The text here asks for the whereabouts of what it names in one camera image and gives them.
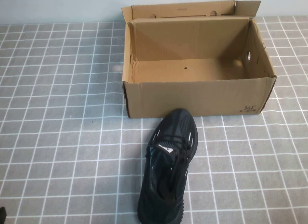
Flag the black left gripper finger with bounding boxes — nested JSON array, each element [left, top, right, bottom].
[[0, 199, 7, 224]]

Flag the brown cardboard shoe box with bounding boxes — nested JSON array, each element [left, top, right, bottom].
[[121, 0, 277, 119]]

